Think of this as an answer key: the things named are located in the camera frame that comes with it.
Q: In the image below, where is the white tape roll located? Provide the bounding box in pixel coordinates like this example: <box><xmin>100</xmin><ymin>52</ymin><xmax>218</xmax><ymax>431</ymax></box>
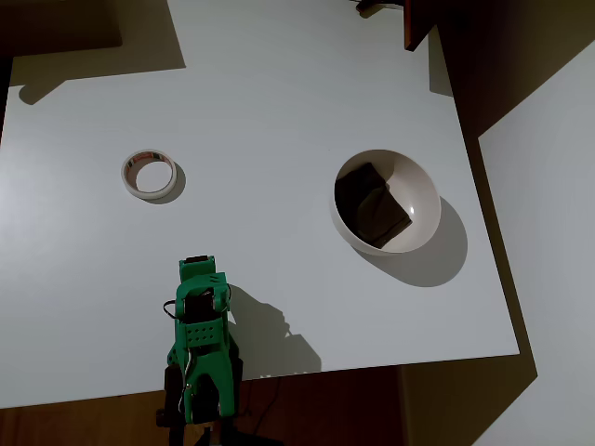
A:
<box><xmin>121</xmin><ymin>149</ymin><xmax>179</xmax><ymax>201</ymax></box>

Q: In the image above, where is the black table clamp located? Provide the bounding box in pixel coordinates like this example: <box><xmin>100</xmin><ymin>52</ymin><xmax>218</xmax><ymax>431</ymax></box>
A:
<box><xmin>155</xmin><ymin>364</ymin><xmax>188</xmax><ymax>446</ymax></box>

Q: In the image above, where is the black folded cloth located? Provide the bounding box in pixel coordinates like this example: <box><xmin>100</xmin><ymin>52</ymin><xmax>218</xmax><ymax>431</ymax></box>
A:
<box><xmin>334</xmin><ymin>161</ymin><xmax>415</xmax><ymax>249</ymax></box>

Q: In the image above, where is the white bowl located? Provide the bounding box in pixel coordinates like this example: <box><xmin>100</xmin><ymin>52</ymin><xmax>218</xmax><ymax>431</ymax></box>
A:
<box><xmin>329</xmin><ymin>148</ymin><xmax>443</xmax><ymax>255</ymax></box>

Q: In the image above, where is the dark brown furniture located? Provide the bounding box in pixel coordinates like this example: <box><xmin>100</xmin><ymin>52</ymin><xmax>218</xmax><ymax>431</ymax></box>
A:
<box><xmin>0</xmin><ymin>0</ymin><xmax>125</xmax><ymax>59</ymax></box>

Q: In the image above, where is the brown wooden board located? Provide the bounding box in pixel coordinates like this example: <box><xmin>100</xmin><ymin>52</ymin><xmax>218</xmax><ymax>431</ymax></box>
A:
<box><xmin>403</xmin><ymin>0</ymin><xmax>441</xmax><ymax>53</ymax></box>

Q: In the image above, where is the thin black floor cable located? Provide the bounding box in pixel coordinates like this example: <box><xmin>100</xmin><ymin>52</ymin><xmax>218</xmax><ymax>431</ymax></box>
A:
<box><xmin>239</xmin><ymin>375</ymin><xmax>285</xmax><ymax>436</ymax></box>

